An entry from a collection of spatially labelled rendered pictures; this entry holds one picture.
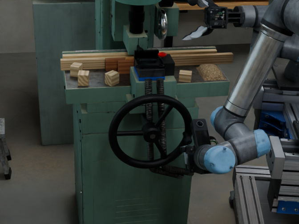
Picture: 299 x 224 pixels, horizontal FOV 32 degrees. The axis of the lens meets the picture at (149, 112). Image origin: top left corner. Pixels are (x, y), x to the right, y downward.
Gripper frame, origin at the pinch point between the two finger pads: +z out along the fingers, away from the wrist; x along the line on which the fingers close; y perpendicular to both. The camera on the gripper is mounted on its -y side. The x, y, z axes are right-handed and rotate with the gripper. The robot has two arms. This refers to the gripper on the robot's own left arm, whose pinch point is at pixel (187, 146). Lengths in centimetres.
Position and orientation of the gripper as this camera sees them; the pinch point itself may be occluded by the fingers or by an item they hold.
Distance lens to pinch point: 174.8
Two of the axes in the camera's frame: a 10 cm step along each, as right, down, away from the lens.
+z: -1.9, 0.2, 9.8
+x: 9.8, -0.6, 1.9
